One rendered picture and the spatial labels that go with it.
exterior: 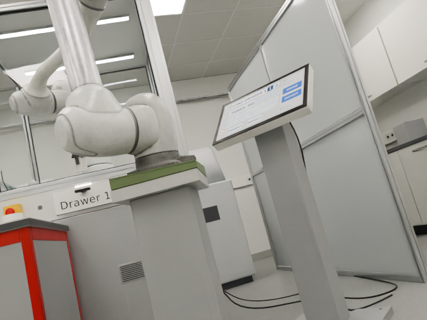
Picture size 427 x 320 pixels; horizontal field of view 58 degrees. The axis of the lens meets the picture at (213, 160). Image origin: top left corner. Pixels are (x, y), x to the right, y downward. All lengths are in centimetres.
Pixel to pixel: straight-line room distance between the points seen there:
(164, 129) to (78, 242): 90
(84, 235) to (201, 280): 91
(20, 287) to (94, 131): 58
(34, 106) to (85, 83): 53
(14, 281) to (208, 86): 482
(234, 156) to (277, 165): 382
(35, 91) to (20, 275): 74
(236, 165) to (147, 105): 436
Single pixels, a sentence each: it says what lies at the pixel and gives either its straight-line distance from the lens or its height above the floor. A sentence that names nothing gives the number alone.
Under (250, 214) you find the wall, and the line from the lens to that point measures 554.
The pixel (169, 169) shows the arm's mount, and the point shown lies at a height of 77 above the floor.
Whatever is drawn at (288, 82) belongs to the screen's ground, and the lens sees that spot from 187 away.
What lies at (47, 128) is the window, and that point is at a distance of 213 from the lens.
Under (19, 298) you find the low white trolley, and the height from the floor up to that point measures 51.
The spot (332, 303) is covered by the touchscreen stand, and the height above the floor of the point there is 14.
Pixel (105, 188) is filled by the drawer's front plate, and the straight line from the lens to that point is 197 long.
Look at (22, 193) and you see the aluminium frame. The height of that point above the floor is 96.
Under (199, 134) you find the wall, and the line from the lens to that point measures 557.
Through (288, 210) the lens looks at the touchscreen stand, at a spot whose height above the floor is 56.
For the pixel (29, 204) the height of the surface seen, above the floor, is 90.
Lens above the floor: 57
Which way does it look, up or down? 10 degrees up
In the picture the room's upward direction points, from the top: 15 degrees counter-clockwise
